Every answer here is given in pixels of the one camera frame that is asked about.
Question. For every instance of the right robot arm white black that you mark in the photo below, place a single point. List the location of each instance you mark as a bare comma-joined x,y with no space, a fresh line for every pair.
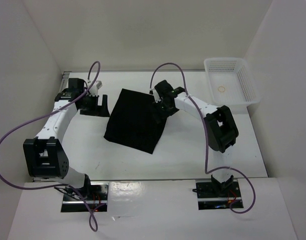
221,129

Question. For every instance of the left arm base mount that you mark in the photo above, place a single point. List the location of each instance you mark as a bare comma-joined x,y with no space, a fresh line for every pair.
96,199

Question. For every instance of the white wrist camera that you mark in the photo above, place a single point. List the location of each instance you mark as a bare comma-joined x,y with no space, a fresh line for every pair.
95,87
155,95

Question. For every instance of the orange ring basket mark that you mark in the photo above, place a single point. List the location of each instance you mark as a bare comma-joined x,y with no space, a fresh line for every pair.
221,89

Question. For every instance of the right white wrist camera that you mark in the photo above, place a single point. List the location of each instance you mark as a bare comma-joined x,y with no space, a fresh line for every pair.
155,95

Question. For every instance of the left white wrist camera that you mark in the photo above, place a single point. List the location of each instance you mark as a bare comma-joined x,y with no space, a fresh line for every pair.
95,87

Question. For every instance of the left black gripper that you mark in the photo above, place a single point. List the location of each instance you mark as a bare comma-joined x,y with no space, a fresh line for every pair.
102,110

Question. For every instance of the white plastic perforated basket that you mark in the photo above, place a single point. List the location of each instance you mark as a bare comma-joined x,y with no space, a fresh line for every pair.
235,76

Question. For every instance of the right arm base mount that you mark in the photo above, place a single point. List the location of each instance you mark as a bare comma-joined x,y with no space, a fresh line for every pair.
213,195

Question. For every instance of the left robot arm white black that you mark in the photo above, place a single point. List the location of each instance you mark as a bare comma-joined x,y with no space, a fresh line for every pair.
79,181

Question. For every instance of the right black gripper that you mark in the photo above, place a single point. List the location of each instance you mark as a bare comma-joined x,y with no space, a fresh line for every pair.
156,108

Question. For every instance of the black skirt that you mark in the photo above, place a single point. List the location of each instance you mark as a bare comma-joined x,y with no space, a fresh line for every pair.
131,123

